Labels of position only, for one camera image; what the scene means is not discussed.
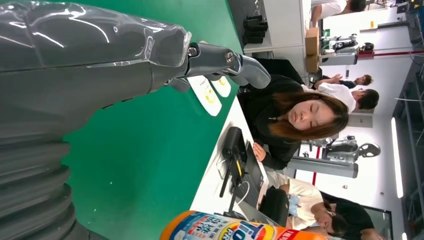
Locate white shampoo bottle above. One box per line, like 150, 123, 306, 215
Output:
187, 75, 223, 117
210, 75, 232, 98

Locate orange detergent bottle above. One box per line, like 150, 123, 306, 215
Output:
159, 210, 332, 240

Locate person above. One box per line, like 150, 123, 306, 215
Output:
266, 170, 349, 233
313, 74, 374, 90
312, 192, 387, 240
316, 82, 380, 114
310, 0, 367, 28
237, 74, 350, 171

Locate grey machine with wheel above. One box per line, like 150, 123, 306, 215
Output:
287, 135, 382, 180

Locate silver laptop lid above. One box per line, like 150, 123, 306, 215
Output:
237, 198, 282, 228

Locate black controller with antennas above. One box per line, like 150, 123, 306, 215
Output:
218, 126, 249, 217

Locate black open laptop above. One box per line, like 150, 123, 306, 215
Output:
231, 141, 270, 213

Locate black boxes on shelf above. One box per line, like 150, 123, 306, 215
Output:
242, 14, 269, 46

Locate long ceiling light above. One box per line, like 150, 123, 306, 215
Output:
390, 117, 404, 200

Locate black bag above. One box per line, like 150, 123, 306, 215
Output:
259, 186, 290, 228

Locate white cable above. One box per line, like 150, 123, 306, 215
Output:
233, 180, 251, 208

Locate brown cardboard box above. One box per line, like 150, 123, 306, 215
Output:
304, 27, 321, 56
304, 54, 320, 74

